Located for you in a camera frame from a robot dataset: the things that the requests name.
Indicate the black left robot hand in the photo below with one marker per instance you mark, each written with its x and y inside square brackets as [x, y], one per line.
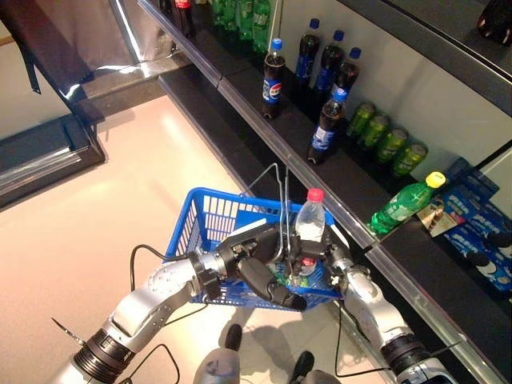
[256, 272]

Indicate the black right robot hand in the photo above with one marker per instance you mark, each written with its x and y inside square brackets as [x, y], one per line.
[324, 252]

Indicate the water bottle red label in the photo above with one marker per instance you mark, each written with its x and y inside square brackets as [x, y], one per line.
[310, 220]

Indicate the blue plastic shopping basket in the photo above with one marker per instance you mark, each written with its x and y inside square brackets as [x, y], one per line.
[200, 216]

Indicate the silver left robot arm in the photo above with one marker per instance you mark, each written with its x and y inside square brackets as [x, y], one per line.
[160, 296]

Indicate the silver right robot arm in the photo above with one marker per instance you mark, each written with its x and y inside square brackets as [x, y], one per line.
[368, 296]

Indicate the silver left robot leg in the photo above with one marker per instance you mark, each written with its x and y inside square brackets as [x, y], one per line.
[218, 364]

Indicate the silver robot leg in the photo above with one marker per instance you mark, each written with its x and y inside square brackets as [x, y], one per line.
[218, 364]
[306, 368]

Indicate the black base deck board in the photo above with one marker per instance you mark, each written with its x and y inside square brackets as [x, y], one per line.
[256, 172]
[192, 108]

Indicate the silver right robot leg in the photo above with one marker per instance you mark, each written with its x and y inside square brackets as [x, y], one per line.
[306, 368]

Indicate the green soda can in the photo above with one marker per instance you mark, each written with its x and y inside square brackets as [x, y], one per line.
[408, 161]
[391, 145]
[373, 132]
[360, 120]

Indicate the blue Oreo cookie box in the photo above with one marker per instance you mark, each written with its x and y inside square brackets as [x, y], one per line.
[476, 256]

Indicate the blue white carton box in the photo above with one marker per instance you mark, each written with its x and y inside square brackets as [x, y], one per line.
[458, 168]

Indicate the dark stone floor plinth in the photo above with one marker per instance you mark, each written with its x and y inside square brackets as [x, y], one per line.
[128, 84]

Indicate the shelf board plain grey edge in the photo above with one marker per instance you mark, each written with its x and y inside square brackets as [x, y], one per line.
[420, 44]

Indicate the black framed display stand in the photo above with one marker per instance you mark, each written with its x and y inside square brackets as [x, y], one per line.
[48, 148]

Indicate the large Pepsi bottle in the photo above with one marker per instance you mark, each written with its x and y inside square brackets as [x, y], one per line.
[496, 20]

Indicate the dark metal wall post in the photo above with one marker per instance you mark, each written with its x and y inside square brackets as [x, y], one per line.
[124, 28]

